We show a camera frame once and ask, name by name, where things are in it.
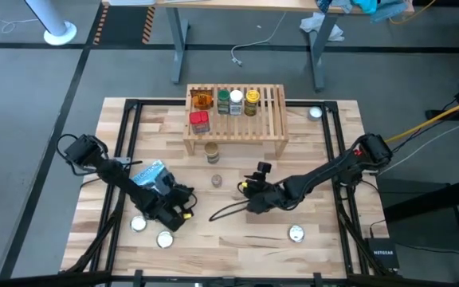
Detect pile of clothes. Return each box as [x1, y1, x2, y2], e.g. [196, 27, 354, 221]
[315, 0, 410, 24]

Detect red-lid paprika tin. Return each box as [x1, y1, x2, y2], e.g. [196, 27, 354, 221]
[189, 110, 211, 135]

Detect thick yellow cable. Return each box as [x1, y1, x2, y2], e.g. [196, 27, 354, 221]
[384, 94, 459, 144]

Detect black yellow-striped floor mat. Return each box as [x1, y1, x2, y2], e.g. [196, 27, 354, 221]
[92, 4, 157, 45]

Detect thin grey cable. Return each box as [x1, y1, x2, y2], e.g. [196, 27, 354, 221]
[388, 121, 459, 168]

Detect silver tin lower left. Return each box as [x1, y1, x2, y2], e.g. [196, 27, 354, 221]
[129, 214, 148, 234]

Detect black metal workstation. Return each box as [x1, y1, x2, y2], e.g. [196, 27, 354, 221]
[382, 77, 459, 287]

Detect small round metal tin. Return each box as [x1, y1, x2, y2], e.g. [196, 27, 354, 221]
[307, 106, 324, 122]

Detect white-lid bagel seasoning jar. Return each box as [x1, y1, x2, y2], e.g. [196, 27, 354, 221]
[229, 89, 244, 116]

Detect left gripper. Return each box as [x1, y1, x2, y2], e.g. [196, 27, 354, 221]
[145, 183, 198, 233]

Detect wooden desk grey legs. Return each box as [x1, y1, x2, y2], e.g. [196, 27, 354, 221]
[100, 0, 416, 93]

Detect thin orange cable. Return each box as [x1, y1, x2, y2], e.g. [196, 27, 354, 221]
[388, 0, 437, 25]

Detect blue Yellowstone book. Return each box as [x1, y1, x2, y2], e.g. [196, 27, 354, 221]
[131, 159, 177, 197]

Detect tan-lid spice jar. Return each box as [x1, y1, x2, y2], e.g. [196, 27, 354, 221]
[204, 141, 221, 164]

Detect green-lid herb jar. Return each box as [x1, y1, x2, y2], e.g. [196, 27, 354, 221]
[217, 88, 231, 116]

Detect orange spice packet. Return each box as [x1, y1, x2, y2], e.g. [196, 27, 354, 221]
[190, 89, 214, 111]

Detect black aluminium table frame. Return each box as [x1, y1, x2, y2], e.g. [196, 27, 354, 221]
[60, 97, 404, 287]

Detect black Netgear switch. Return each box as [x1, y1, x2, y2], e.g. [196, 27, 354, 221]
[363, 237, 401, 270]

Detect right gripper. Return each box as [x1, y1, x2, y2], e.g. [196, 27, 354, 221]
[208, 161, 291, 222]

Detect wooden slatted shelf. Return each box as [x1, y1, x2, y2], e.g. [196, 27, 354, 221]
[182, 82, 289, 159]

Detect white cable with plug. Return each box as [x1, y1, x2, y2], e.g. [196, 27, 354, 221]
[230, 10, 287, 69]

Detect crumpled white cloth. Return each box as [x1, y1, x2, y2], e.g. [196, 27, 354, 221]
[299, 11, 346, 43]

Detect thin white floor cable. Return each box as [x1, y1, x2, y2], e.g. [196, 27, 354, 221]
[0, 16, 39, 35]

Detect yellow-lid dark spice jar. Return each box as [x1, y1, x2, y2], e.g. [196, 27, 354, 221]
[244, 89, 261, 117]

